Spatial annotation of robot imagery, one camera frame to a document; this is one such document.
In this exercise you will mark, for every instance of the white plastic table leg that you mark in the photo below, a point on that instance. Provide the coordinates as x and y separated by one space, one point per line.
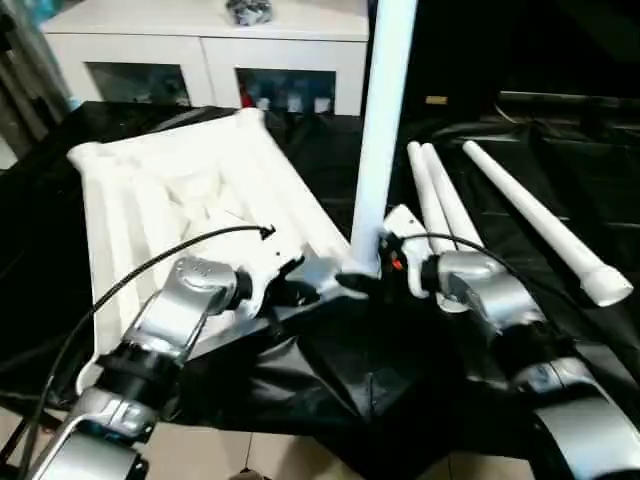
452 200
540 225
425 195
385 125

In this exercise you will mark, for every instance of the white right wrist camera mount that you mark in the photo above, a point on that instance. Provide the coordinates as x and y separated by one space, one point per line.
405 235

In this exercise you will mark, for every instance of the grey metal tripod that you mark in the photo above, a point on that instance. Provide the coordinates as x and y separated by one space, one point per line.
25 90

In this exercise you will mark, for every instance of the black bundle in clear bag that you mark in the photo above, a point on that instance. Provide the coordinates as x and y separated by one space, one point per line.
248 11

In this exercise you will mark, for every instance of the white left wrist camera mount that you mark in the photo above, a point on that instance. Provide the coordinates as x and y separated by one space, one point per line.
272 260

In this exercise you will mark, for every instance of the white glass-door cabinet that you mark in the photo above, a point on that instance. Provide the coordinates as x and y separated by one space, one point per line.
210 50

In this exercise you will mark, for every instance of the dark horizontal bar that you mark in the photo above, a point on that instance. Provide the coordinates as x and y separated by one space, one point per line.
570 99

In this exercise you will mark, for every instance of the small tan label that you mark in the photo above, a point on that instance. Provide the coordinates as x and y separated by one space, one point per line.
436 100

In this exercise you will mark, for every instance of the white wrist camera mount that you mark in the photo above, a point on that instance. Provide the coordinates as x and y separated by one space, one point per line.
272 260
405 235

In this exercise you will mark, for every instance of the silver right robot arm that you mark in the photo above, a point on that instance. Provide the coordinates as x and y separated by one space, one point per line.
500 295

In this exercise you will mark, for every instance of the white plastic table top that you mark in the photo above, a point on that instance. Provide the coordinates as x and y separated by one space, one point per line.
150 190

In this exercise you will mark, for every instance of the black plastic mat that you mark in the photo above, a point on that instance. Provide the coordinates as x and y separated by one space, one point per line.
350 360

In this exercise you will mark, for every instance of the black fabric backdrop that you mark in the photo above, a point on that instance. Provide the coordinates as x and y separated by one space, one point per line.
525 45

